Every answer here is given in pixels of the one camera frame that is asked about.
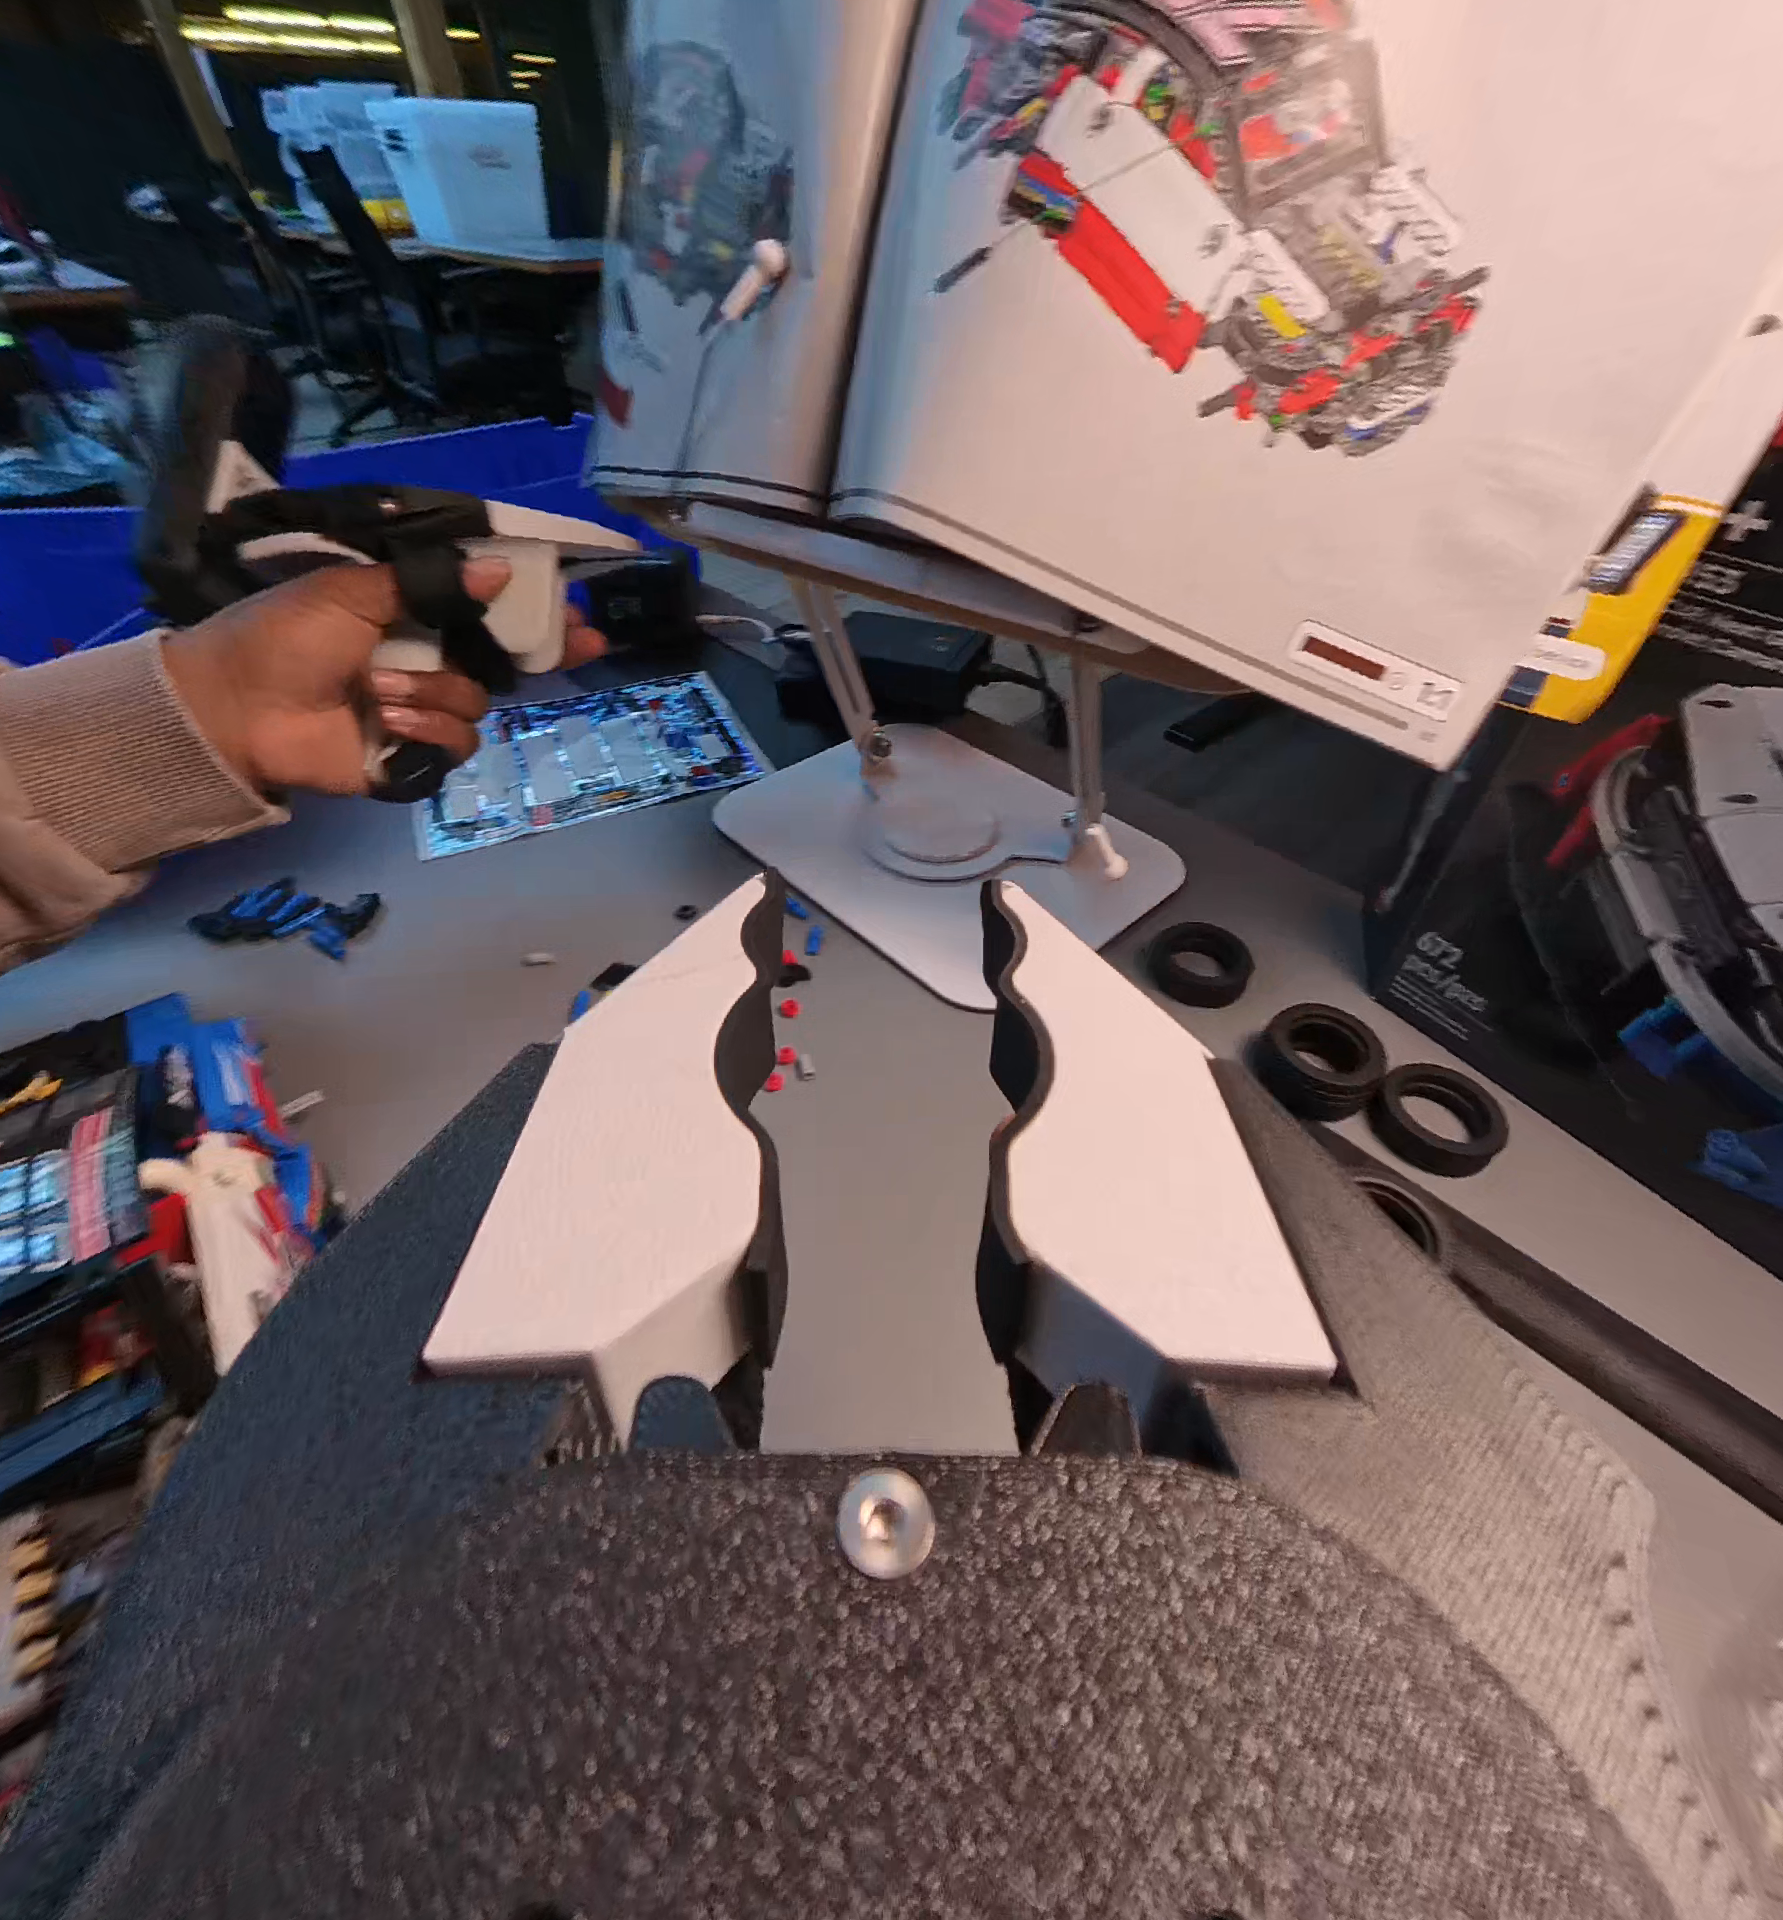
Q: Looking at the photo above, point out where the black office chair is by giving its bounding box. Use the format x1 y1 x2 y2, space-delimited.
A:
284 149 449 440

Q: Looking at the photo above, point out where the black lego tyre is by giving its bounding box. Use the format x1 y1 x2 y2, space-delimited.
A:
1147 923 1256 1010
1252 1002 1389 1121
1369 1062 1511 1178
1347 1171 1451 1266

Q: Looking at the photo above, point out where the pile of colourful lego pieces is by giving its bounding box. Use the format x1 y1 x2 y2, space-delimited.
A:
569 886 836 1089

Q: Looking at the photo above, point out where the black device green display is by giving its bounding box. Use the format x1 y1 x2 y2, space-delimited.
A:
592 554 702 655

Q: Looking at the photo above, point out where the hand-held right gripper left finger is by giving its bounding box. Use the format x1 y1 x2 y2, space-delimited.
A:
417 873 791 1449

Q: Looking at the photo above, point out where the white storage box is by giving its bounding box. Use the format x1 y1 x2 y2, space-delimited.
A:
365 97 550 248

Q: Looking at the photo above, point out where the pile of blue black pins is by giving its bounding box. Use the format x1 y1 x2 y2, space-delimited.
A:
187 877 383 961

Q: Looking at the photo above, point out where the white book stand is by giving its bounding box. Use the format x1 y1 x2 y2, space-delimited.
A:
652 496 1254 1010

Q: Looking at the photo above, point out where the lego instruction booklet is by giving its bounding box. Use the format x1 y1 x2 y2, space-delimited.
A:
586 0 1783 771

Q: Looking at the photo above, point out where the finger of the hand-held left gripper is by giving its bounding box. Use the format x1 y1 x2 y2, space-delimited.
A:
486 501 647 560

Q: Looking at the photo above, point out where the lego race car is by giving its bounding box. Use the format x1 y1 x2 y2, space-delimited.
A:
0 989 350 1869

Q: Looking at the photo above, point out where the blue plastic bin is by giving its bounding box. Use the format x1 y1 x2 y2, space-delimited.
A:
0 412 599 665

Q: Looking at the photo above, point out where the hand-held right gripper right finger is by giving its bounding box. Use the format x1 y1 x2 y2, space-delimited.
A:
975 879 1344 1449

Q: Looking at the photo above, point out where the holographic sticker sheet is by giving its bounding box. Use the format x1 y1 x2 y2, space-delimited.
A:
414 669 770 865

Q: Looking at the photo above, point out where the black lego set box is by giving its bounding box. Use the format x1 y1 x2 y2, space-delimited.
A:
1363 314 1783 1324

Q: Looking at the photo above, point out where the black power adapter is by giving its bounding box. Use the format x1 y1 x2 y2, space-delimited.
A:
774 608 1000 726

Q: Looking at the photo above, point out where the person's left hand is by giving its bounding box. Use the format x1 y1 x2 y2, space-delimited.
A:
162 554 610 811

